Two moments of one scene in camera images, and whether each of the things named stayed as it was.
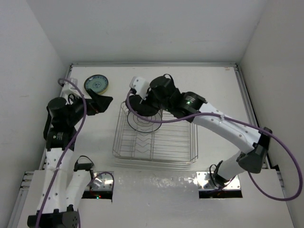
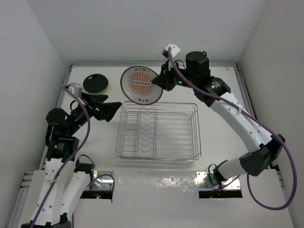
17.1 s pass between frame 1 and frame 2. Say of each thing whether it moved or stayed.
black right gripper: moved
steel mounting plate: stayed
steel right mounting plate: stayed
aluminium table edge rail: stayed
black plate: moved
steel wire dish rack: stayed
